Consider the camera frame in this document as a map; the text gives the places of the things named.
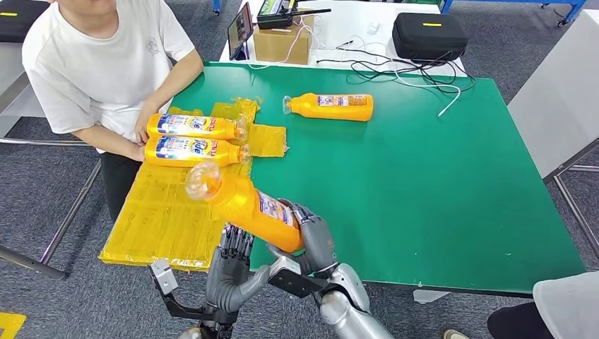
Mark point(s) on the person's right hand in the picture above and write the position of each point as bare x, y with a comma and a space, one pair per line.
136, 153

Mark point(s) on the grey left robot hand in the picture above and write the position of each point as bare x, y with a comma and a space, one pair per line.
227, 285

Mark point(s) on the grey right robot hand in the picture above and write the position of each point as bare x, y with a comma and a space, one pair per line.
318, 243

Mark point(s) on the person's left hand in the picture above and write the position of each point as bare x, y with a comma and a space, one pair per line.
142, 124

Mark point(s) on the orange detergent bottle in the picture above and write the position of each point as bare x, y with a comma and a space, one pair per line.
243, 206
187, 133
327, 112
187, 159

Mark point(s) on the person's left forearm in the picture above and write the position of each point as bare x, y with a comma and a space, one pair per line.
182, 77

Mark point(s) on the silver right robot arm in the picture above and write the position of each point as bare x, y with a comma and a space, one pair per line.
351, 309

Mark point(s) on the person's right forearm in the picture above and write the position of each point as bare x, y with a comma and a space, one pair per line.
103, 140

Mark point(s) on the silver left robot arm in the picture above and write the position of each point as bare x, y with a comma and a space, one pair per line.
210, 327

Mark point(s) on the yellow tape mat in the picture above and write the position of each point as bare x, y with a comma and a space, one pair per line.
173, 210

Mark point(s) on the person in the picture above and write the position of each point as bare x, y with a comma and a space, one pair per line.
566, 309
103, 61

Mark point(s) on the white table foot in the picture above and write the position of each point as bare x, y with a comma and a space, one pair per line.
428, 297

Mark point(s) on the black tablet on stand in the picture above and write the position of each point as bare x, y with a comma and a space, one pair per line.
240, 30

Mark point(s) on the grey metal table with legs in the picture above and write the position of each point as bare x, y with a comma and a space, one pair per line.
9, 70

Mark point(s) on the brown cardboard box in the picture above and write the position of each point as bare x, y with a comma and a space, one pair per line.
280, 47

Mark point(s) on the black zip case yellow tag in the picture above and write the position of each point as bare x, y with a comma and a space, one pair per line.
428, 37
18, 21

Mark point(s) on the pale shoe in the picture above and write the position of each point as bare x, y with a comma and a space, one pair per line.
455, 335

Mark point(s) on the black remote controller with antenna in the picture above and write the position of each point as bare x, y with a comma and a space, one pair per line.
274, 14

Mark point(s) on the small white adapter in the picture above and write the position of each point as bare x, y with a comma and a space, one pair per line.
373, 28

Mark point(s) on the white table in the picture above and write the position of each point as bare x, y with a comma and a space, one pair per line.
346, 18

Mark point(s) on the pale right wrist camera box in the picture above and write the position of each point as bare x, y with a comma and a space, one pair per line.
292, 280

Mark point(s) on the blue cart frame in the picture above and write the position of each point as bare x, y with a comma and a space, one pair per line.
216, 5
571, 7

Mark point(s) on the grey table with metal frame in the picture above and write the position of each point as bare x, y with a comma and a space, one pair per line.
552, 93

